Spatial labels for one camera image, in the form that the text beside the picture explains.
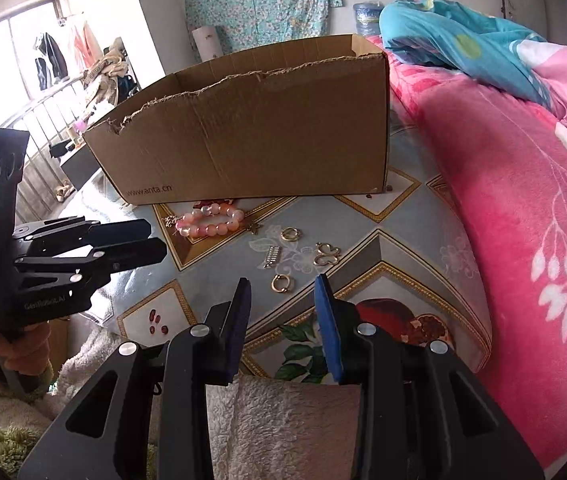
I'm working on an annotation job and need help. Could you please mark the left hand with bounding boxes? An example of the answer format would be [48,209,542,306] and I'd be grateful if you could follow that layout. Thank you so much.
[0,322,52,376]

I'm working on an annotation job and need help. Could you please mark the gold hoop earring near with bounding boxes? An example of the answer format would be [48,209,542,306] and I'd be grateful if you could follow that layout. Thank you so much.
[270,273,294,294]

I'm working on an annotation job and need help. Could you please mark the gold hoop earring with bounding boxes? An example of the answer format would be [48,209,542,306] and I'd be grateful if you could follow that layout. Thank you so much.
[270,273,294,294]
[280,226,303,242]

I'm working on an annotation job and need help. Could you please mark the fruit pattern tablecloth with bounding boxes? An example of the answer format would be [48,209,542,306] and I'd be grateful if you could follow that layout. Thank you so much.
[64,126,492,382]

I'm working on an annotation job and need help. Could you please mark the small gold cross charm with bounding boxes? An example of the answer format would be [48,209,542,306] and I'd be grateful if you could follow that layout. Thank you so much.
[246,222,263,235]

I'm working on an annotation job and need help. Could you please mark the hanging clothes on rack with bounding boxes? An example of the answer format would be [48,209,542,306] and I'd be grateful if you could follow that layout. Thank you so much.
[33,22,140,105]

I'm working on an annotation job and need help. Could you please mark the brown cardboard box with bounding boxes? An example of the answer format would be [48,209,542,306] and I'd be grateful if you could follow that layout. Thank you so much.
[85,35,390,205]

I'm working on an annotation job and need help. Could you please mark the pink rolled mat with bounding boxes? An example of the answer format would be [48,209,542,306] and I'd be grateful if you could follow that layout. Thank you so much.
[192,26,224,62]

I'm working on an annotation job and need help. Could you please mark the pink floral blanket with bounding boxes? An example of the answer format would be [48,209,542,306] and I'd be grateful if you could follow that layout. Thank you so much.
[389,58,567,476]

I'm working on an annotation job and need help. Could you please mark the blue patterned quilt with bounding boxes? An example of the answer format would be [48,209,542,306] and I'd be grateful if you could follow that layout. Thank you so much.
[379,0,565,116]

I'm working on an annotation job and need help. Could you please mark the water jug on dispenser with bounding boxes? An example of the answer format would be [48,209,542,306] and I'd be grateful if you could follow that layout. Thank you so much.
[353,1,384,37]

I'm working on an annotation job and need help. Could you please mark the gold twisted ring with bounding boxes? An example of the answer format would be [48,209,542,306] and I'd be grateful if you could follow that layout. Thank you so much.
[311,242,343,268]

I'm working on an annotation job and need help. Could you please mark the pink bead bracelet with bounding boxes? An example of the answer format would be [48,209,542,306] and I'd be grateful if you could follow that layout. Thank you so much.
[174,201,246,239]

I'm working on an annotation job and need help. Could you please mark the floral teal wall cloth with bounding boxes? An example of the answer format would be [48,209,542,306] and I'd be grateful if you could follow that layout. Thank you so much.
[182,0,344,53]

